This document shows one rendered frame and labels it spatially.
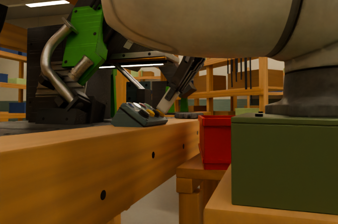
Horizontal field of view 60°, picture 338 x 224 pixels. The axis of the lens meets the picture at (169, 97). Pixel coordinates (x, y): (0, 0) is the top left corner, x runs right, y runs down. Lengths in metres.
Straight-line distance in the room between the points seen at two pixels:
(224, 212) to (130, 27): 0.22
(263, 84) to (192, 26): 3.09
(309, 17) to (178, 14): 0.14
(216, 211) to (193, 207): 0.45
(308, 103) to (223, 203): 0.14
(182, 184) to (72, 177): 0.35
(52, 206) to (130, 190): 0.22
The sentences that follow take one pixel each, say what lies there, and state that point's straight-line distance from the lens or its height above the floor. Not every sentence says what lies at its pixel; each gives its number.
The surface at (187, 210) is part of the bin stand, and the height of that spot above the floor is 0.70.
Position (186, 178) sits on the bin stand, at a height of 0.78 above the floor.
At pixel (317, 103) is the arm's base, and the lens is 0.34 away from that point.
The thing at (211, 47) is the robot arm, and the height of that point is 1.01.
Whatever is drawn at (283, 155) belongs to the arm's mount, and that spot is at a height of 0.90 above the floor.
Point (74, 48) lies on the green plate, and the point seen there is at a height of 1.13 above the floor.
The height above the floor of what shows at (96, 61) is 1.08.
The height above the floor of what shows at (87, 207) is 0.80.
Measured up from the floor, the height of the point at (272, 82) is 1.25.
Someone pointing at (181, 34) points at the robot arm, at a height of 1.02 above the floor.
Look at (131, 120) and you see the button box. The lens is 0.68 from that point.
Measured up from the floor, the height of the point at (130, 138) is 0.88.
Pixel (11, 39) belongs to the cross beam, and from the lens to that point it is 1.32.
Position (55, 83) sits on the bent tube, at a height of 1.01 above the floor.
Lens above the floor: 0.94
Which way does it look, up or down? 2 degrees up
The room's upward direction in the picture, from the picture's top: straight up
